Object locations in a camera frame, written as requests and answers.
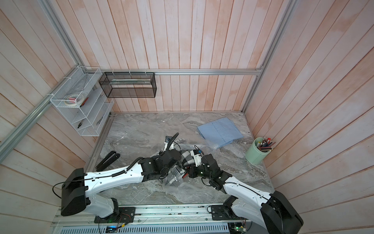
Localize black mesh wall basket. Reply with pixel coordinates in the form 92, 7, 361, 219
99, 71, 157, 98

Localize pens in cup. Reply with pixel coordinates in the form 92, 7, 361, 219
256, 138, 275, 153

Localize tape roll on shelf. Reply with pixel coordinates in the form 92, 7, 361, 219
63, 93, 84, 107

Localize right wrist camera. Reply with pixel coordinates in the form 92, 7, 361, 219
191, 150, 202, 167

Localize green pen holder cup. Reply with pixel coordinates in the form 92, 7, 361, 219
245, 137, 270, 164

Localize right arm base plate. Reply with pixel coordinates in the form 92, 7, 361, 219
207, 204, 246, 221

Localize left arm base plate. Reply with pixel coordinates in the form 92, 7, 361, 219
94, 207, 136, 224

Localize black white plaid shirt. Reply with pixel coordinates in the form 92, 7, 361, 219
163, 150, 195, 187

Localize black flat clip tool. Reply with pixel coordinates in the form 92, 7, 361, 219
95, 151, 120, 172

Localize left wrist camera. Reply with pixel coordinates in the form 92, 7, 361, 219
163, 136, 174, 152

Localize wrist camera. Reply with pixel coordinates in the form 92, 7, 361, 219
191, 150, 202, 167
163, 136, 174, 152

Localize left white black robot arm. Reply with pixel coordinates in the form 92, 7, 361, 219
60, 133, 182, 218

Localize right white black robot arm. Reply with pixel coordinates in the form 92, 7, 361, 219
181, 154, 304, 234

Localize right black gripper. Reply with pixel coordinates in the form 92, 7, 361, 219
183, 162, 214, 180

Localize aluminium wall frame rail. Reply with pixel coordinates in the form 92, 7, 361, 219
0, 0, 299, 163

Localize light blue shirt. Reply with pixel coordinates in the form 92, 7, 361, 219
197, 118, 243, 149

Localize aluminium front rail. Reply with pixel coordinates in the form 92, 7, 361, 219
51, 203, 252, 227

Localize white wire shelf rack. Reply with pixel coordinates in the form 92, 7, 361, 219
50, 66, 114, 137

